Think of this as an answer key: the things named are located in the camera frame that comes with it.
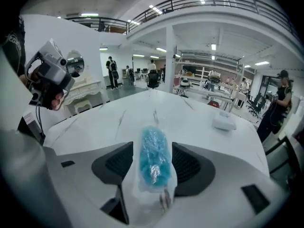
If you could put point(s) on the white shelving rack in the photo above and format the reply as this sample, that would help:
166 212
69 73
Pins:
197 92

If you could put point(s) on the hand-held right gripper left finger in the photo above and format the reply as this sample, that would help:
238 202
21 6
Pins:
78 174

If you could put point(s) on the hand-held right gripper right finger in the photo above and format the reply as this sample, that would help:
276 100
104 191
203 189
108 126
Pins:
228 184

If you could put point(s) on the black office chair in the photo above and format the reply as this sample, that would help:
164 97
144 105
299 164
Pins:
152 78
257 104

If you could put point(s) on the person's black shirt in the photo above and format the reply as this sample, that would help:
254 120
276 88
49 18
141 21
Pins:
12 51

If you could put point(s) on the small white paper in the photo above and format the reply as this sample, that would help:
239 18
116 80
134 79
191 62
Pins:
223 123

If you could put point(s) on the blue wrapper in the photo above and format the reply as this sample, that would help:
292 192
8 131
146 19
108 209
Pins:
154 155

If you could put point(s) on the white ornate dresser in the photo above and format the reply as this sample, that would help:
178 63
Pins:
85 89

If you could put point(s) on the head-worn camera rig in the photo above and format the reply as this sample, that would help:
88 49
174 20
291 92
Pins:
52 72

